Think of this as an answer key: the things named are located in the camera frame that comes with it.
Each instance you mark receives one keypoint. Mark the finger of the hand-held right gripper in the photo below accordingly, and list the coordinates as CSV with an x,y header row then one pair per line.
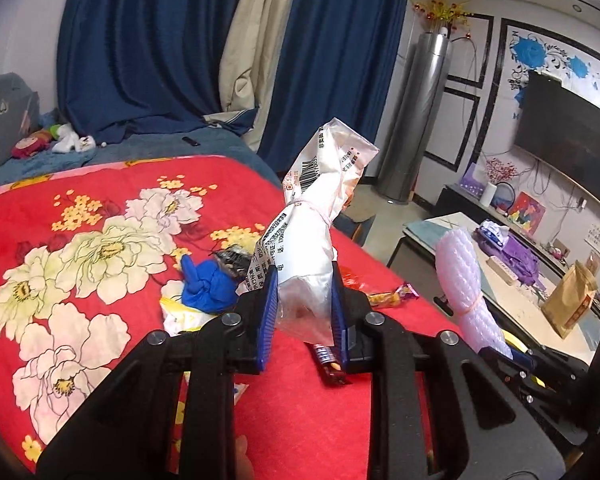
x,y
520,367

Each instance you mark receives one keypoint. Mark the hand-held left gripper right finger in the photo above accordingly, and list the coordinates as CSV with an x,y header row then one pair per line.
x,y
337,310

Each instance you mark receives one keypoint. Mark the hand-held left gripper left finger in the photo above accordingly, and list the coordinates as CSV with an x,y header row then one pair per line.
x,y
267,310

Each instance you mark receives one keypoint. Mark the brown snack bar wrapper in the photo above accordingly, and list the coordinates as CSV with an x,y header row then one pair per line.
x,y
327,360

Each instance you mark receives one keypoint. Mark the white printed plastic bag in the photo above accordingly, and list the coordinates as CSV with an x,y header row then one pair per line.
x,y
305,240

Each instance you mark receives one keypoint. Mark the person's left hand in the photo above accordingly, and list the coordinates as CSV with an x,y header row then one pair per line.
x,y
243,457

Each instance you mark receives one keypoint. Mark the orange purple candy wrapper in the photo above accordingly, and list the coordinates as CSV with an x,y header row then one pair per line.
x,y
390,297

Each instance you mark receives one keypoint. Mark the black crumpled wrapper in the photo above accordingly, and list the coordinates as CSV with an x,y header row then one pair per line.
x,y
232,260

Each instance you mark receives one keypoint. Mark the brown paper bag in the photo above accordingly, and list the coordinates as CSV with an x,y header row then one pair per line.
x,y
567,300

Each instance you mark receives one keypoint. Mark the white blue coffee table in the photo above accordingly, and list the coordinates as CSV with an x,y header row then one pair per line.
x,y
510,295

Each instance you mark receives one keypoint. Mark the blue stool with brown top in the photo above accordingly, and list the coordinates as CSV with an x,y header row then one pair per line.
x,y
357,227

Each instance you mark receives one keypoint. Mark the small white wrapper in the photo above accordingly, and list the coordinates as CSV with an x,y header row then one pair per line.
x,y
240,392

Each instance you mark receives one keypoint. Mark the yellow white wrapper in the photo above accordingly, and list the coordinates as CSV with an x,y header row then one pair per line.
x,y
180,315

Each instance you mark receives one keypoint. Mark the white power strip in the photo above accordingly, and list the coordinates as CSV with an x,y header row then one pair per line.
x,y
505,269

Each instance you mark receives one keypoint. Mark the purple cloth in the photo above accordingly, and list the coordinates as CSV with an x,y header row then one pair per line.
x,y
517,257

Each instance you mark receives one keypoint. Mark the blue white tissue pack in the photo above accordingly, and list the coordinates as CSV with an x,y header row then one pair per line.
x,y
492,232

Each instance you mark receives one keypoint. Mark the colourful painting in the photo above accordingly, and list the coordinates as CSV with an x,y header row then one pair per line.
x,y
526,212

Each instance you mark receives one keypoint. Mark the black television stand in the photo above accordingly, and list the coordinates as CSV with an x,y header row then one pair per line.
x,y
455,200

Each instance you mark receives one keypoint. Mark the round black framed ornament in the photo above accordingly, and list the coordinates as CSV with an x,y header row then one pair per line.
x,y
505,197

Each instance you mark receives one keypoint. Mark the white vase with red flowers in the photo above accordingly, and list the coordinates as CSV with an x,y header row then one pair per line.
x,y
489,192

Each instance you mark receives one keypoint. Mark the black remote control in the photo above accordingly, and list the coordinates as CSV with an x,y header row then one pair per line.
x,y
191,141

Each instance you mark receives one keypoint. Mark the red floral blanket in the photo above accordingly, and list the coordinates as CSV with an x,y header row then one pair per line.
x,y
105,195

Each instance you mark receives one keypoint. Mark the silver tower air conditioner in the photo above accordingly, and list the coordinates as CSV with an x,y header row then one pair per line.
x,y
415,120

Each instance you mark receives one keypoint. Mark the blue grey bed sheet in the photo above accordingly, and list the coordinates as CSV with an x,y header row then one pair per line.
x,y
145,145

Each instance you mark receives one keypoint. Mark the black curved television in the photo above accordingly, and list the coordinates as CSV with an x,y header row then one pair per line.
x,y
570,135

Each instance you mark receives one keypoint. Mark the white plush toy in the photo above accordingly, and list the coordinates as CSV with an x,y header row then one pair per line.
x,y
72,140

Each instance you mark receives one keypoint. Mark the beige curtain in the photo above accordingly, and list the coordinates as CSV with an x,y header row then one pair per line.
x,y
260,50

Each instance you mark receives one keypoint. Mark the blue curtain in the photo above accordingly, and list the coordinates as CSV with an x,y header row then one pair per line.
x,y
330,50
145,45

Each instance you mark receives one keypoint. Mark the red plush toy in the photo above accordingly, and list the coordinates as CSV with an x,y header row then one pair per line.
x,y
30,144

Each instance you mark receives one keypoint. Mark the yellow red artificial flowers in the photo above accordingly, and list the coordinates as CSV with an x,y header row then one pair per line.
x,y
442,12

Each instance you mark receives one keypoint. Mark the grey patterned cushion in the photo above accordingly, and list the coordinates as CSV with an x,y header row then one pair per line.
x,y
5,110

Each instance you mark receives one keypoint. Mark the white paper wall notice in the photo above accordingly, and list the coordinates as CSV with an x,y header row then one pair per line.
x,y
596,240

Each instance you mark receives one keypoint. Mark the blue flower wall decal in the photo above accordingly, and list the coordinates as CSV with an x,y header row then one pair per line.
x,y
527,50

